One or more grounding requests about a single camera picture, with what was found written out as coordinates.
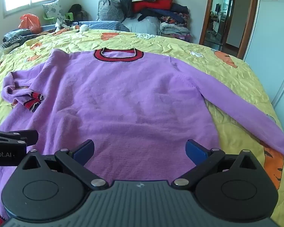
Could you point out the grey floral pillow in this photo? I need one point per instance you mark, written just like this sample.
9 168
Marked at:
53 8

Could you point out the black backpack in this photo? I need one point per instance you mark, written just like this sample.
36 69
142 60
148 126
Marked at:
77 10

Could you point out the white sliding wardrobe door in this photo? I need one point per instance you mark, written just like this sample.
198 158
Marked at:
274 40

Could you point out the green plastic stool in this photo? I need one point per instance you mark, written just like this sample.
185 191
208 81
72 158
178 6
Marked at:
68 16

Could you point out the black white small cloth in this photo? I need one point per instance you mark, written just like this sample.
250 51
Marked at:
64 24

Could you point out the purple sweater with red trim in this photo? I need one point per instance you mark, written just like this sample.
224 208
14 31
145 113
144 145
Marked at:
132 94

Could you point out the orange plastic bag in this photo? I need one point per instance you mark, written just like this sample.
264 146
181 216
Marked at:
29 23

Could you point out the blue quilted blanket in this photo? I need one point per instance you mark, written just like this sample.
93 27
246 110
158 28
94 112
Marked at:
104 25

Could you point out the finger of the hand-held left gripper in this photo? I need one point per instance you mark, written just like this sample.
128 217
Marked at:
26 136

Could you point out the black white patterned cloth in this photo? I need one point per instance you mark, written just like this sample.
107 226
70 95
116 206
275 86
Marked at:
16 36

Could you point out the houndstooth bag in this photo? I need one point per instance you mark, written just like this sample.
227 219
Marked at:
110 9

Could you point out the pile of folded clothes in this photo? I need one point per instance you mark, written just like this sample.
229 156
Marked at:
156 4

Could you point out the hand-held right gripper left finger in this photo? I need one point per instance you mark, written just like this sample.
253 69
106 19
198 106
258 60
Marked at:
84 150

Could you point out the wooden door frame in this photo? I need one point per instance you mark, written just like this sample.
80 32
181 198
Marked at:
247 28

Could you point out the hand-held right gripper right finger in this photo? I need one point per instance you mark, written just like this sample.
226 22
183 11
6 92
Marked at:
196 151

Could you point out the yellow printed blanket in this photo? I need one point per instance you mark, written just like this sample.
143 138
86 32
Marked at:
227 80

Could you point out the white plush toy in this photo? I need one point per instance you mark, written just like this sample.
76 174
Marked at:
83 28

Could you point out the pale plastic-wrapped bundle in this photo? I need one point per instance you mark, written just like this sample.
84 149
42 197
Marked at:
142 26

